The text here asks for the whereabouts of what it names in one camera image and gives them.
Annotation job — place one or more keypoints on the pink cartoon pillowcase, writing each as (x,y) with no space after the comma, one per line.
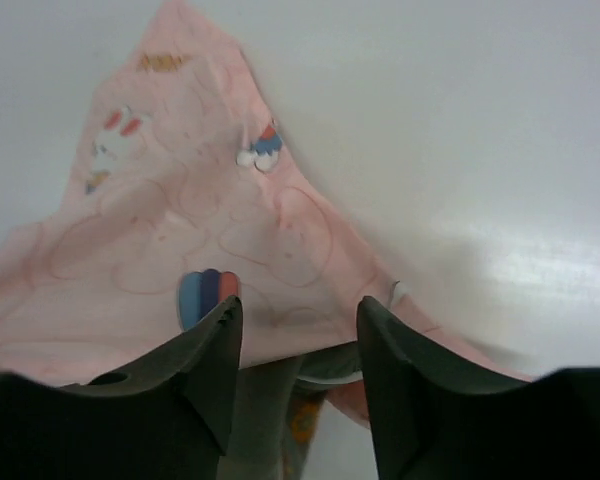
(181,192)

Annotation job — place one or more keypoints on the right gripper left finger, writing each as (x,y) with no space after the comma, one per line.
(166,415)

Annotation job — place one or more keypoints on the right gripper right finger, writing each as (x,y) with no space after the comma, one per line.
(436,415)

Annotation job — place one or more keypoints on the grey floral pillow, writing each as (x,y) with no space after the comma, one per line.
(276,411)

